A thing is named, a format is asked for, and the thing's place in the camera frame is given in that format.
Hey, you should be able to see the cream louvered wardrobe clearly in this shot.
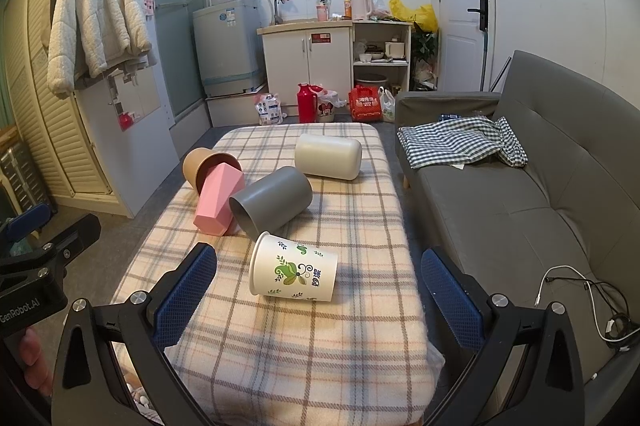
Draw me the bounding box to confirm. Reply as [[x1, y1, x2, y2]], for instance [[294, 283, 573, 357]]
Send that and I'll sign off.
[[0, 0, 128, 218]]

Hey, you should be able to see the green plant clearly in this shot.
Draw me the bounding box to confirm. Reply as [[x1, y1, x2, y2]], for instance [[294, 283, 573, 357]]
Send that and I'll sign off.
[[412, 29, 439, 58]]

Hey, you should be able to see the pink faceted cup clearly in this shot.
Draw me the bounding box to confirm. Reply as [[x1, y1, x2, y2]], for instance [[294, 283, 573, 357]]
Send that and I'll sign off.
[[194, 164, 247, 237]]

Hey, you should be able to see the brown cup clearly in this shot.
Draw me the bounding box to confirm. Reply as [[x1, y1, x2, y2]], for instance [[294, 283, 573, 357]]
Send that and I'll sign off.
[[182, 147, 242, 196]]

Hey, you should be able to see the yellow plastic bag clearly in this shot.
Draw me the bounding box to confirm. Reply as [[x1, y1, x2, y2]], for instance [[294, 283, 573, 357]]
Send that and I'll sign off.
[[389, 0, 439, 32]]

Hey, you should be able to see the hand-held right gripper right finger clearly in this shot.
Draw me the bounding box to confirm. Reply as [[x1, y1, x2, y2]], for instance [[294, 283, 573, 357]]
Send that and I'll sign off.
[[420, 247, 586, 426]]

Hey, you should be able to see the white cartoon bag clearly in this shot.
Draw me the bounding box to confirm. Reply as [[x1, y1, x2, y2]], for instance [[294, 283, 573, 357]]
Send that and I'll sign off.
[[317, 90, 347, 123]]

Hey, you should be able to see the red gift bag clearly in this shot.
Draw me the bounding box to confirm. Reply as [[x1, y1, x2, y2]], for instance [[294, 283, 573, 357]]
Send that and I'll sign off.
[[348, 85, 384, 122]]

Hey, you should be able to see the white and blue packet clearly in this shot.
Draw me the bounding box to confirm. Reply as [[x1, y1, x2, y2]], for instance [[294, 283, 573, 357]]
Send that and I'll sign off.
[[252, 93, 284, 126]]

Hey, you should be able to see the black cable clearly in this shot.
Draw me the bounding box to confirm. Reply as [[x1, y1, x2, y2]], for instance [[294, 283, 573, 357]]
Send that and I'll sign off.
[[546, 275, 640, 353]]

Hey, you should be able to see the white floral paper cup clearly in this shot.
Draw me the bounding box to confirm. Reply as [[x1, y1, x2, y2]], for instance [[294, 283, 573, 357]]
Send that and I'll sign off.
[[249, 231, 339, 303]]

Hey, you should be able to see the person's left hand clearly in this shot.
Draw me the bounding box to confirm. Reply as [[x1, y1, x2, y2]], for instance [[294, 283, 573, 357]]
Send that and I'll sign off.
[[19, 326, 56, 399]]

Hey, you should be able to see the dark suitcase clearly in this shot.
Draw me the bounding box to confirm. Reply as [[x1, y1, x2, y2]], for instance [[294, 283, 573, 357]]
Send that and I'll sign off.
[[0, 140, 52, 208]]

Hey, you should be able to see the grey washing machine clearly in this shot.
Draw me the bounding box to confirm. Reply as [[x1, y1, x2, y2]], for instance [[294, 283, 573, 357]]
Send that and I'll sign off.
[[192, 0, 269, 98]]

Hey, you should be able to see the white puffer jacket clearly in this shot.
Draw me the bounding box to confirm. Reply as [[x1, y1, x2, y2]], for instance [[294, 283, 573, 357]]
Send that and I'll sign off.
[[46, 0, 156, 100]]

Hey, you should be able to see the red thermos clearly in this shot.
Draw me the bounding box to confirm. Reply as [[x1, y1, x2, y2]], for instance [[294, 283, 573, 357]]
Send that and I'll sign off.
[[297, 83, 325, 123]]

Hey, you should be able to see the grey cup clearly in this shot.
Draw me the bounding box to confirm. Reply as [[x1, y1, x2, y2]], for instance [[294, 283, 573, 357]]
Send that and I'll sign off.
[[229, 166, 314, 238]]

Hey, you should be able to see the white cable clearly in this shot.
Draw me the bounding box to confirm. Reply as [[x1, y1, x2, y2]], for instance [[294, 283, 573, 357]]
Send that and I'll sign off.
[[534, 266, 621, 343]]

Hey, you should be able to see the cream cup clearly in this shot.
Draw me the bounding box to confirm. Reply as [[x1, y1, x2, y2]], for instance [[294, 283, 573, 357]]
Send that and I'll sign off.
[[294, 133, 363, 181]]

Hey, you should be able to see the grey sofa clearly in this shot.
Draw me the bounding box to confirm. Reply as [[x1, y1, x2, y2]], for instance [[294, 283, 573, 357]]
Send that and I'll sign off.
[[395, 50, 640, 426]]

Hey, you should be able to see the white plastic bag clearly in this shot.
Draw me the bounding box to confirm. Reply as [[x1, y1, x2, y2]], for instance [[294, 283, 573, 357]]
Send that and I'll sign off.
[[378, 87, 397, 123]]

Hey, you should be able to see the white open shelf unit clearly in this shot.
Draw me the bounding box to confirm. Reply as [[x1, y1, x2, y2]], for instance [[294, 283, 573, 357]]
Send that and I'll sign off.
[[350, 20, 414, 98]]

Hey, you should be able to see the black door handle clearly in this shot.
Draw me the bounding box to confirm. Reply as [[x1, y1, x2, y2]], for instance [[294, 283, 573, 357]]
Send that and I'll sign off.
[[468, 0, 489, 30]]

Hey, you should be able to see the white sink cabinet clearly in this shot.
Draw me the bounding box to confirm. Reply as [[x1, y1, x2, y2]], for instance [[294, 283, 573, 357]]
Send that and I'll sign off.
[[257, 20, 354, 117]]

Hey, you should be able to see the glass sliding door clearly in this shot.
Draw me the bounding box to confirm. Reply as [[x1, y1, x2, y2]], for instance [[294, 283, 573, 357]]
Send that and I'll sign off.
[[150, 0, 211, 127]]

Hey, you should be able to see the plaid blanket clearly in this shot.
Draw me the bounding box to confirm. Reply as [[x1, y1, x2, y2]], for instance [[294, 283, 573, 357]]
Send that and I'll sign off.
[[111, 122, 446, 426]]

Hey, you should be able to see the green checkered cloth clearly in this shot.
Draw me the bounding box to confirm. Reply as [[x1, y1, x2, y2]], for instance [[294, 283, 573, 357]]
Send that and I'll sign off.
[[397, 116, 529, 170]]

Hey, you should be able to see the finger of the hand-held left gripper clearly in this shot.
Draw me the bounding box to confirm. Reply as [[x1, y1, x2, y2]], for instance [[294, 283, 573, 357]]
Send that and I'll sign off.
[[42, 213, 103, 278], [4, 201, 56, 244]]

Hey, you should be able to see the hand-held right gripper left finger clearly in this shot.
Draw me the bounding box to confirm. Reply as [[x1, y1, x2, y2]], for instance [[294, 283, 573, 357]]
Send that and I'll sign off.
[[51, 242, 221, 426]]

